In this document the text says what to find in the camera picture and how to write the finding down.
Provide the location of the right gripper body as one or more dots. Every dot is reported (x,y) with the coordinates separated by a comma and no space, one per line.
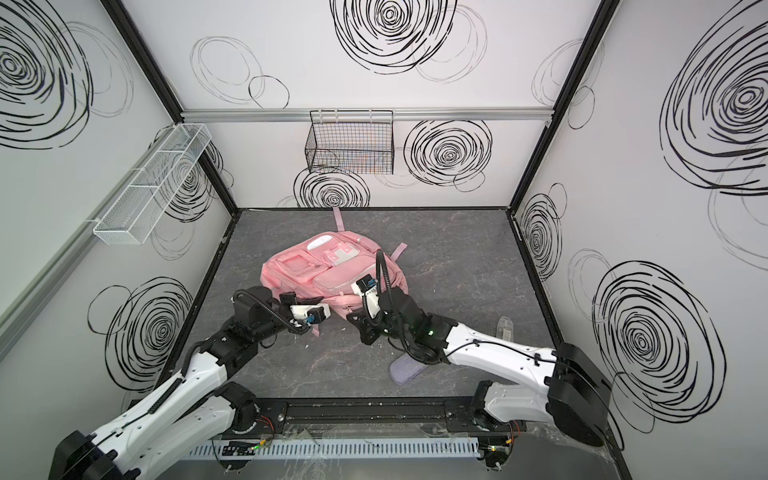
(369,324)

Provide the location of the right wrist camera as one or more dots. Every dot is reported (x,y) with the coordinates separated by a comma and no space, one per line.
(367,289)

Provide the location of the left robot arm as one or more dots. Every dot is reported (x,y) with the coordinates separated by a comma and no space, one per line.
(198,402)

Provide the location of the black wire basket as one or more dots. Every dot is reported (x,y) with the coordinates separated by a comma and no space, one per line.
(359,147)

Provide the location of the clear acrylic wall shelf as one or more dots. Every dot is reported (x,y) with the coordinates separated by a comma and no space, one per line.
(168,182)

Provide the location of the aluminium wall rail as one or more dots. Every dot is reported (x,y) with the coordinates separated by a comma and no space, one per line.
(539,113)

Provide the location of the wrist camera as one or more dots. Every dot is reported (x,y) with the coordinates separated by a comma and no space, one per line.
(311,314)
(367,289)

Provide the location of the purple glasses case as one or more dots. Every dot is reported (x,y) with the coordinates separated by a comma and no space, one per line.
(405,369)

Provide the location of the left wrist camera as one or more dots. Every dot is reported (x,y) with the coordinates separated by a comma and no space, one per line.
(311,314)

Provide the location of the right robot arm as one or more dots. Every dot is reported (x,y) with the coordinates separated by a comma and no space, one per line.
(561,386)

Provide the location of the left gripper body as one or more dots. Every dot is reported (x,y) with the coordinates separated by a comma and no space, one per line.
(287,300)

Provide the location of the white slotted cable duct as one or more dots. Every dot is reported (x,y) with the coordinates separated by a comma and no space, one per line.
(341,449)

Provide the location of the pink student backpack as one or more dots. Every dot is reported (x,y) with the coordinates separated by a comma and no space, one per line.
(323,269)

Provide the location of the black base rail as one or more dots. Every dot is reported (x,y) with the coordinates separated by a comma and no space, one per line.
(456,414)

